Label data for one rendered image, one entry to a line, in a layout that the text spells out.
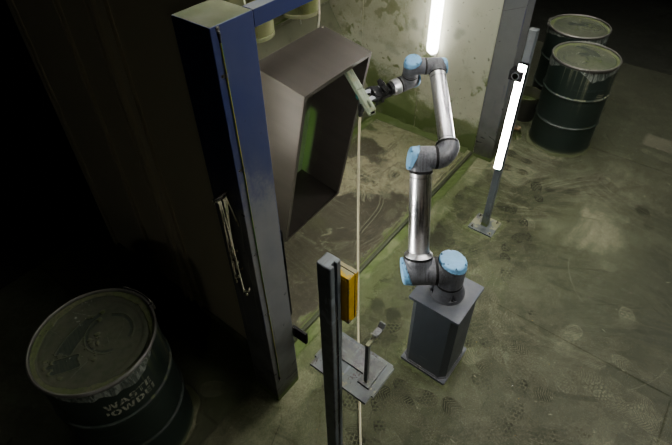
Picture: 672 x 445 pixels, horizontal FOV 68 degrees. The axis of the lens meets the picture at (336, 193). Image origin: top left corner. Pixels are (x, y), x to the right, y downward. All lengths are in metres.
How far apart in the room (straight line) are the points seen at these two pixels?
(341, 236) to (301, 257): 0.37
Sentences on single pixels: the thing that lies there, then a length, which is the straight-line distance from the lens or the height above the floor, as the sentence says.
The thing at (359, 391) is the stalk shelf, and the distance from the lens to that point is 2.36.
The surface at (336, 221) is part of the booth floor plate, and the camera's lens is 4.05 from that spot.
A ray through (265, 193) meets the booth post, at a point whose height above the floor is 1.56.
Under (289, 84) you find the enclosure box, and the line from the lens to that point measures 2.55.
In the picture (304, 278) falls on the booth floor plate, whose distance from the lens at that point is 3.67.
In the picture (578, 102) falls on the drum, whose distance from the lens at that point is 4.89.
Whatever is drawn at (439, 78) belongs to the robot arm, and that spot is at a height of 1.59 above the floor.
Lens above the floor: 2.89
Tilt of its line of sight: 41 degrees down
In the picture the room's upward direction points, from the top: 1 degrees counter-clockwise
